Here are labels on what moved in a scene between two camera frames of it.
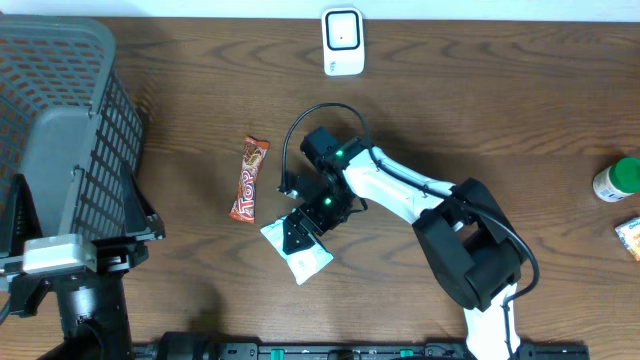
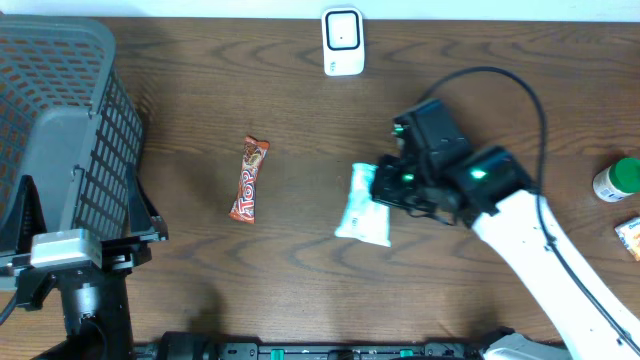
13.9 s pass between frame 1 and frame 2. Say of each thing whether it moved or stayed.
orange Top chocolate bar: stayed
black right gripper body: moved
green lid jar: stayed
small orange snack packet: stayed
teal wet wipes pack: moved
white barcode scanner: stayed
